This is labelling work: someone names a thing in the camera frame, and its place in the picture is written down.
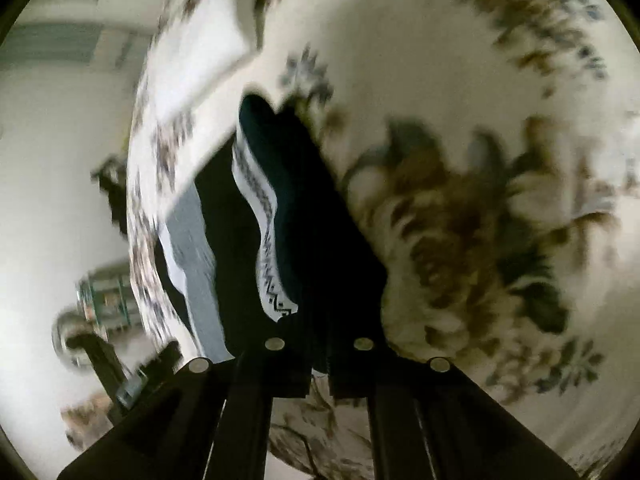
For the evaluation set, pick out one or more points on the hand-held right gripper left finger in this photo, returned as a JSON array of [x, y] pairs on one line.
[[292, 360]]

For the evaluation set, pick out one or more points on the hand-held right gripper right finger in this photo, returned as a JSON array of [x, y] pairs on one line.
[[345, 360]]

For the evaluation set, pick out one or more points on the striped knit sweater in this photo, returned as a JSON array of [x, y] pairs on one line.
[[290, 195]]

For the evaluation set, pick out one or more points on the cluttered storage shelf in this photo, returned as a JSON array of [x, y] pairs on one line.
[[104, 294]]

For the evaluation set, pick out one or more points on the black cloth on rack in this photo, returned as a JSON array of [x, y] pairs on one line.
[[114, 185]]

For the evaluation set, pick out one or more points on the floral bed sheet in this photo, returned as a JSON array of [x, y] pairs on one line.
[[430, 70]]

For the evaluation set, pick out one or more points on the folded white cloth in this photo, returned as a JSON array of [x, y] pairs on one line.
[[200, 60]]

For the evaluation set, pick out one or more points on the narrow grey-green curtain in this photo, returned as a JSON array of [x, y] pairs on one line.
[[60, 42]]

